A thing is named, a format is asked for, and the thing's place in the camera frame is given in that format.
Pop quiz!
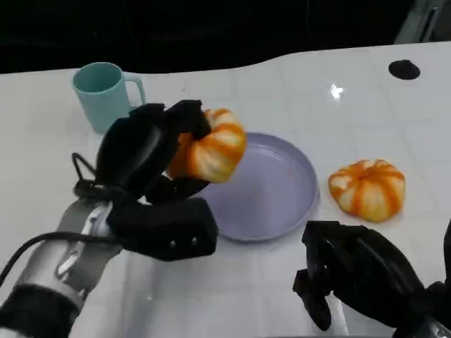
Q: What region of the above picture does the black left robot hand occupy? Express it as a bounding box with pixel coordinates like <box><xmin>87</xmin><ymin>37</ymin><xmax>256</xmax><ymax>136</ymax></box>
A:
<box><xmin>95</xmin><ymin>99</ymin><xmax>212</xmax><ymax>205</ymax></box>

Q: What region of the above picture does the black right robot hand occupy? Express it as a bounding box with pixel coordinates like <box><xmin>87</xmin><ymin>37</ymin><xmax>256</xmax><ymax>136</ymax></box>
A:
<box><xmin>292</xmin><ymin>220</ymin><xmax>428</xmax><ymax>332</ymax></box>

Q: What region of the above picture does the orange white toy bread roll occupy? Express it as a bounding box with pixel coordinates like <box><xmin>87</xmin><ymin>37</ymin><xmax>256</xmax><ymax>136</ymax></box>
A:
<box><xmin>165</xmin><ymin>108</ymin><xmax>247</xmax><ymax>184</ymax></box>
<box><xmin>328</xmin><ymin>158</ymin><xmax>407</xmax><ymax>223</ymax></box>

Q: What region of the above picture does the pale green mug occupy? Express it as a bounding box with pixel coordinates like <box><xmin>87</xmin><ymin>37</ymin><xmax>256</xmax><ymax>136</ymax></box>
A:
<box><xmin>72</xmin><ymin>62</ymin><xmax>147</xmax><ymax>134</ymax></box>

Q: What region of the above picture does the lilac plate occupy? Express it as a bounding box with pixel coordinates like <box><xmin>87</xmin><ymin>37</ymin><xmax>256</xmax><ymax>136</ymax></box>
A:
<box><xmin>197</xmin><ymin>132</ymin><xmax>320</xmax><ymax>244</ymax></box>

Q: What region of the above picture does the black round table grommet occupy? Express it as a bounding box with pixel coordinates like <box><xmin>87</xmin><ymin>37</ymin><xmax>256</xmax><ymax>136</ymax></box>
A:
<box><xmin>388</xmin><ymin>59</ymin><xmax>421</xmax><ymax>81</ymax></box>

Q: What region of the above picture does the black looped cable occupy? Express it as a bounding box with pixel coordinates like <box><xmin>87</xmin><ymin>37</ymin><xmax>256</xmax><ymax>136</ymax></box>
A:
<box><xmin>71</xmin><ymin>152</ymin><xmax>119</xmax><ymax>207</ymax></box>

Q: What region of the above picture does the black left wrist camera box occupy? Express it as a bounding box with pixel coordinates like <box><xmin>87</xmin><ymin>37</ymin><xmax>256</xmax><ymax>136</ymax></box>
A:
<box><xmin>106</xmin><ymin>197</ymin><xmax>218</xmax><ymax>263</ymax></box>

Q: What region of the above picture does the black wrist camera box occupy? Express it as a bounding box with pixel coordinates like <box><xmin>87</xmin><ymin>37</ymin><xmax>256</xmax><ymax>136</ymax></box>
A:
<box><xmin>444</xmin><ymin>218</ymin><xmax>451</xmax><ymax>282</ymax></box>
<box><xmin>106</xmin><ymin>197</ymin><xmax>218</xmax><ymax>263</ymax></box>

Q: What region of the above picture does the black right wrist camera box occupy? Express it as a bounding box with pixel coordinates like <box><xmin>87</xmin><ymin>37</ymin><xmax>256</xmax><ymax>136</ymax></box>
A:
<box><xmin>444</xmin><ymin>218</ymin><xmax>451</xmax><ymax>282</ymax></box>

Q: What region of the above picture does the black long cable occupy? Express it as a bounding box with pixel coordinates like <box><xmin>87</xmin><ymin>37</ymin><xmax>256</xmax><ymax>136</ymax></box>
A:
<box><xmin>0</xmin><ymin>232</ymin><xmax>124</xmax><ymax>282</ymax></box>

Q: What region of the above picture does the grey metal frame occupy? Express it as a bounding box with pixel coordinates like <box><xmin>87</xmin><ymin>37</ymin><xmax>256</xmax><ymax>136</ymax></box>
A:
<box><xmin>393</xmin><ymin>0</ymin><xmax>451</xmax><ymax>45</ymax></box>

